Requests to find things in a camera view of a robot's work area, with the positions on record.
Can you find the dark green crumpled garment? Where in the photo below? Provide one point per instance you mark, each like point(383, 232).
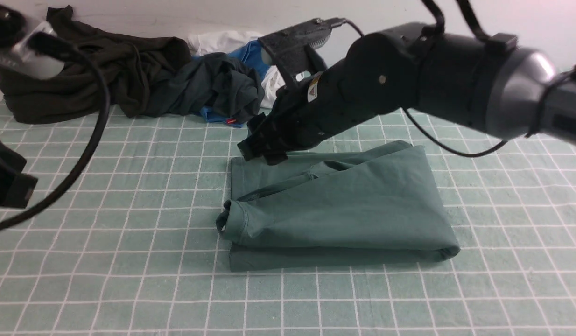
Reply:
point(231, 88)

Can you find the green long-sleeved shirt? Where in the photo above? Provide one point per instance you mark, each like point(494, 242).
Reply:
point(380, 206)

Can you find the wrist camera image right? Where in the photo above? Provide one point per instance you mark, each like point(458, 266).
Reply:
point(293, 50)

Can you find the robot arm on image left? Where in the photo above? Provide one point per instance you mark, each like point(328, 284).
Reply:
point(16, 32)

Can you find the blue crumpled garment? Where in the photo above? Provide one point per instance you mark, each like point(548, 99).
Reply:
point(251, 55)

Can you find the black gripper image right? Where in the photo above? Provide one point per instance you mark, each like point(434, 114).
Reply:
point(301, 119)

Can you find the white crumpled garment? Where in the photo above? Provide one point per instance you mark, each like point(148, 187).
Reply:
point(222, 41)

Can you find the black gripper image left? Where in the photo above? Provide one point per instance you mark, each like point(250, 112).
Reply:
point(16, 187)

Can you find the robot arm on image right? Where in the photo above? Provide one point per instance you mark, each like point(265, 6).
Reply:
point(493, 87)

